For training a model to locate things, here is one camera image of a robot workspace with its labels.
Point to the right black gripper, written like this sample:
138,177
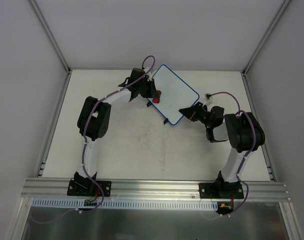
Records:
196,114

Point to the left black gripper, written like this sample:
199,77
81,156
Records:
149,89

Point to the red whiteboard eraser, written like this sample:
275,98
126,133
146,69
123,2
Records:
156,99

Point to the blue framed whiteboard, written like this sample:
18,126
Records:
176,94

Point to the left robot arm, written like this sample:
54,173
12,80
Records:
93,121

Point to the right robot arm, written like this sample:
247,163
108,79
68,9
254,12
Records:
240,129

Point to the whiteboard metal stand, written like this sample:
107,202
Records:
165,120

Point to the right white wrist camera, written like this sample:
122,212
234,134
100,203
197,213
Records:
208,99

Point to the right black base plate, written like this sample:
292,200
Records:
225,191

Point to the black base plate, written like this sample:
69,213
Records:
225,191
75,189

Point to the left aluminium frame post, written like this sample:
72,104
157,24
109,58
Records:
40,16

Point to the aluminium frame post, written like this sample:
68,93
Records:
40,16
268,32

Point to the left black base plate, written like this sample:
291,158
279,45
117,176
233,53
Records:
75,189

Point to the aluminium mounting rail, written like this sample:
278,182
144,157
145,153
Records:
177,190

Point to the white slotted cable duct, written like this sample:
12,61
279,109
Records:
127,204

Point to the right aluminium frame post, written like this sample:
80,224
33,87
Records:
268,32

